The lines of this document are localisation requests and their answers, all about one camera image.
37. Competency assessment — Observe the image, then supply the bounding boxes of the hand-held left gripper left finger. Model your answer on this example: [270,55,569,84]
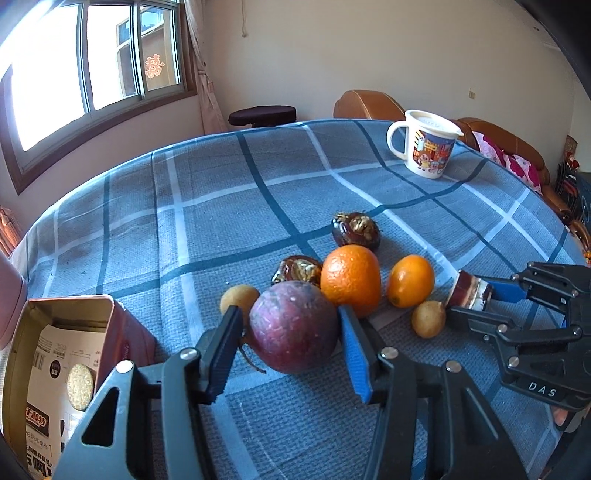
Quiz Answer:
[53,305,245,480]

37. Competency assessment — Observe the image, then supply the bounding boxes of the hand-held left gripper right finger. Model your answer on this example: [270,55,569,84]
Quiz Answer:
[338,305,529,480]

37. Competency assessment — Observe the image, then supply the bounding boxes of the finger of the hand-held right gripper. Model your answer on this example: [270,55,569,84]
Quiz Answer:
[478,261,591,315]
[446,306,583,344]

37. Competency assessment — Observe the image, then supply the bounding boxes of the tan longan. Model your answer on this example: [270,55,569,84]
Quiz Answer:
[220,285,262,319]
[412,300,447,339]

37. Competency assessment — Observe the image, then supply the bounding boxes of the purple passion fruit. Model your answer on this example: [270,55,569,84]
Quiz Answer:
[240,281,340,374]

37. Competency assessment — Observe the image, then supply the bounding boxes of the small round orange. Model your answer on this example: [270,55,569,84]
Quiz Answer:
[387,255,435,308]

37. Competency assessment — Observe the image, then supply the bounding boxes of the large orange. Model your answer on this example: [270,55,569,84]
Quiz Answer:
[320,245,382,319]

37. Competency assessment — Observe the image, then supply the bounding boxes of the cardboard box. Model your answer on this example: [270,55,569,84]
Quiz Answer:
[0,295,158,480]

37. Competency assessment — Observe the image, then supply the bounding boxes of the person's right hand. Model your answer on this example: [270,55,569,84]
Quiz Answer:
[551,405,583,433]

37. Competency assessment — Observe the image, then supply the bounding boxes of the dark glazed pastry near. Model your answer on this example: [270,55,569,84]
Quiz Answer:
[271,255,323,287]

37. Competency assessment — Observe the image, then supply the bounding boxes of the dark glazed pastry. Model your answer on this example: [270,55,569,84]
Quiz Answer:
[271,255,323,287]
[331,211,382,252]

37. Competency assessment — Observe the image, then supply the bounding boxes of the black metal rack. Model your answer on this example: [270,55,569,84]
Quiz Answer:
[553,159,591,223]

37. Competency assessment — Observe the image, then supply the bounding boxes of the dark glazed pastry far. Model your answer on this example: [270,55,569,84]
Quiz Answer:
[331,211,382,252]

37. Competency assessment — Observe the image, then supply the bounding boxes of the pink floral cushion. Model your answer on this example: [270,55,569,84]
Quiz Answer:
[472,130,542,193]

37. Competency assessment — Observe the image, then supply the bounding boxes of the brown leather sofa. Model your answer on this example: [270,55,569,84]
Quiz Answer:
[333,90,575,223]

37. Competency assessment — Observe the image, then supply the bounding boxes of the white cartoon print mug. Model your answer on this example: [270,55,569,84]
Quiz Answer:
[386,109,465,180]

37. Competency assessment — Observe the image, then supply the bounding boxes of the printed paper food package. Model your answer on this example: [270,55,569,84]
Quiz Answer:
[25,323,109,476]

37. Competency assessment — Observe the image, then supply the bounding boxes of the pink plastic object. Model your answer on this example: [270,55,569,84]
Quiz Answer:
[0,251,28,350]

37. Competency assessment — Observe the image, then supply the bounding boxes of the dark round stool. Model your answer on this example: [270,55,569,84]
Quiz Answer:
[228,106,297,129]

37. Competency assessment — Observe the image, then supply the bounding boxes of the brown cloth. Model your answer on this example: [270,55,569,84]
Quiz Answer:
[0,207,22,258]

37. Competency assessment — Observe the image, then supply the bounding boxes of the beige curtain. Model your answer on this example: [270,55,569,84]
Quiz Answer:
[184,0,229,136]

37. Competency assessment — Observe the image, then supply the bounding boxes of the brown framed window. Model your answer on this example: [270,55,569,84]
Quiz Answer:
[0,0,199,195]

